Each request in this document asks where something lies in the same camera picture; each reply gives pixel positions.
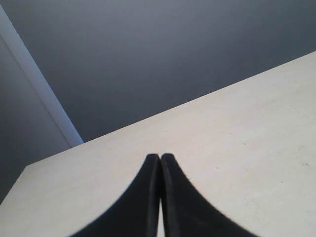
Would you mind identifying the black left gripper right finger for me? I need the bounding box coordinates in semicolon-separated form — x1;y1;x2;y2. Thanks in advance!
160;154;255;237

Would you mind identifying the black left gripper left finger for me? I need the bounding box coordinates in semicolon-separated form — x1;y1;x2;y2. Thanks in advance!
73;154;161;237

